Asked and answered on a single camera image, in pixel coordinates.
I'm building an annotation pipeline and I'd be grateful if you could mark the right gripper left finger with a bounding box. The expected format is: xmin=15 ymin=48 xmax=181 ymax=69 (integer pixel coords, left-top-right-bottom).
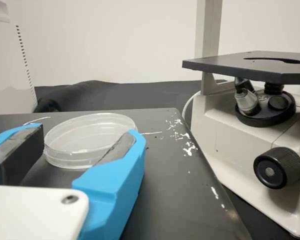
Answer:
xmin=0 ymin=122 xmax=45 ymax=187

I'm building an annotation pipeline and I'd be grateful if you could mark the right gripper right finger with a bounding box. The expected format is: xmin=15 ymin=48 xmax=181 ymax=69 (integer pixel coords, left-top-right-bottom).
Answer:
xmin=71 ymin=128 xmax=147 ymax=240

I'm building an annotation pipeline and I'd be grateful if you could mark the black platform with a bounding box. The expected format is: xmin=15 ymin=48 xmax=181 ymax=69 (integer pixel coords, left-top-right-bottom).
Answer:
xmin=0 ymin=107 xmax=252 ymax=240

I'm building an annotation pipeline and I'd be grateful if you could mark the cream microscope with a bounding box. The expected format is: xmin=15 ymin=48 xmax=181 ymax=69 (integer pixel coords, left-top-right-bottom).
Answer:
xmin=181 ymin=0 xmax=300 ymax=239

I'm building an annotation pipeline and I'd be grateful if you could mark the white incubator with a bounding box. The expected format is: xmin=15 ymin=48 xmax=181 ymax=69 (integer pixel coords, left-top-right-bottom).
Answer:
xmin=0 ymin=0 xmax=39 ymax=116

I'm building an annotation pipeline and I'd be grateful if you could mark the petri dish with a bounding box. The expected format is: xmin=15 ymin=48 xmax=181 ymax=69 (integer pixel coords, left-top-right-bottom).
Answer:
xmin=43 ymin=112 xmax=139 ymax=171

